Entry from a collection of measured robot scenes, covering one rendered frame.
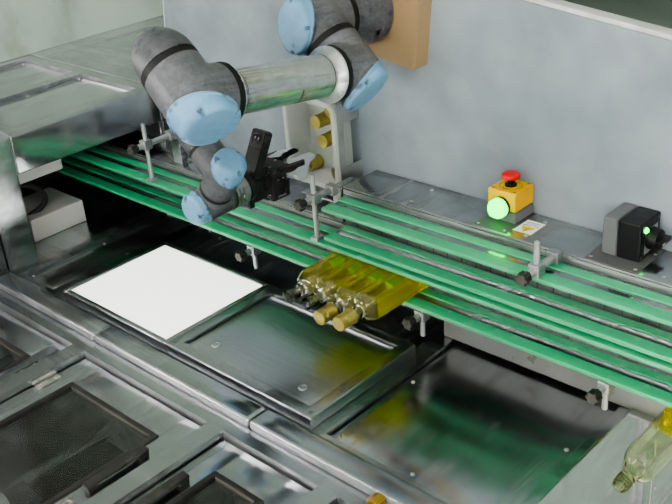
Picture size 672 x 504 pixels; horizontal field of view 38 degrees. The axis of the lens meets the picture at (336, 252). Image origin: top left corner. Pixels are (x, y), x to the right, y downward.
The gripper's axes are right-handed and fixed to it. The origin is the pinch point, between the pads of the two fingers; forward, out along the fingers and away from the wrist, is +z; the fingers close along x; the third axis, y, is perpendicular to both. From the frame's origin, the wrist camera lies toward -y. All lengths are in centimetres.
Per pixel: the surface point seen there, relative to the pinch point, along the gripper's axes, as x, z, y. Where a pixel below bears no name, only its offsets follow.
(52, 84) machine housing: -107, -2, 1
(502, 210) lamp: 55, 3, 2
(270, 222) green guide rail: -6.1, -7.3, 17.8
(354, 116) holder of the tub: 7.1, 11.4, -6.7
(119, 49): -119, 32, 1
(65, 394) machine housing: -14, -67, 39
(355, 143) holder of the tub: 6.9, 11.3, 0.3
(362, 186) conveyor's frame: 16.1, 3.0, 6.3
